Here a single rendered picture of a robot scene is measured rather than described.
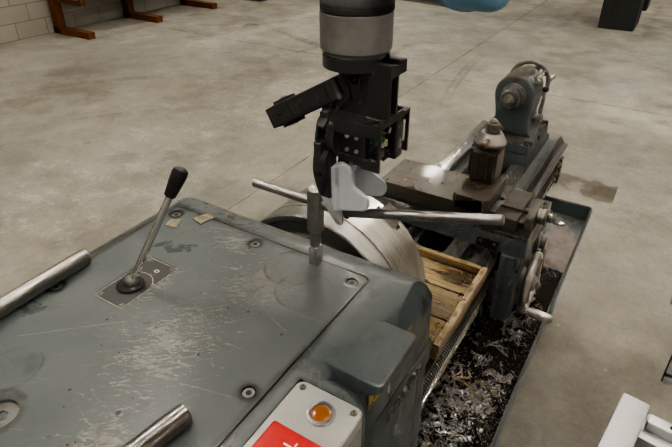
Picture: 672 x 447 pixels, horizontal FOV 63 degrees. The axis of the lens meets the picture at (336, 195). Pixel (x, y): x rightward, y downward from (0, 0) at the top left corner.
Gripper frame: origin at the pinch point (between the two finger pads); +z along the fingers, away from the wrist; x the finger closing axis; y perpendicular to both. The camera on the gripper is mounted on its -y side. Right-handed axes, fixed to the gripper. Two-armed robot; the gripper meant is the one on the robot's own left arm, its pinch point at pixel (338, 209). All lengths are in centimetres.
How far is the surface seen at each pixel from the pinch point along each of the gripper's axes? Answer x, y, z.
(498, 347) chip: 73, 9, 81
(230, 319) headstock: -14.8, -5.8, 9.3
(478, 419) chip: 42, 14, 76
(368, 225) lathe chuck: 16.6, -4.5, 13.0
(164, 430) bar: -30.3, 0.4, 7.4
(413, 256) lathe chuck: 21.0, 1.9, 19.5
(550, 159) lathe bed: 138, 3, 50
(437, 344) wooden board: 29, 6, 44
